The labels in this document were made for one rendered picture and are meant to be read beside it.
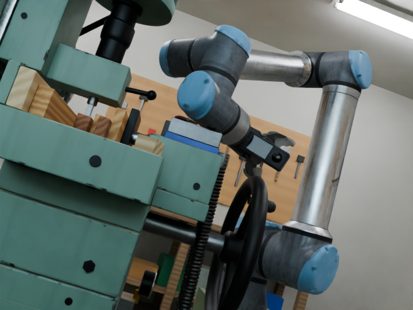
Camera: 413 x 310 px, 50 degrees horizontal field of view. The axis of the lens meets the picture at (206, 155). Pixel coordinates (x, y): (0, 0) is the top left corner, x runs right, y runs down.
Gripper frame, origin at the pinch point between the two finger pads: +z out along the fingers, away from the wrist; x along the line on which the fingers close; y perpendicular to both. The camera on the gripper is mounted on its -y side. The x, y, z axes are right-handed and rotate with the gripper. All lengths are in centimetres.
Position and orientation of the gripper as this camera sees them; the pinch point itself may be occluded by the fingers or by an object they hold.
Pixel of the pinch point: (280, 168)
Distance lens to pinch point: 115.0
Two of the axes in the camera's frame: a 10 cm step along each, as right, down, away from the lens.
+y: -5.7, -3.9, 7.2
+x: -5.9, 8.1, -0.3
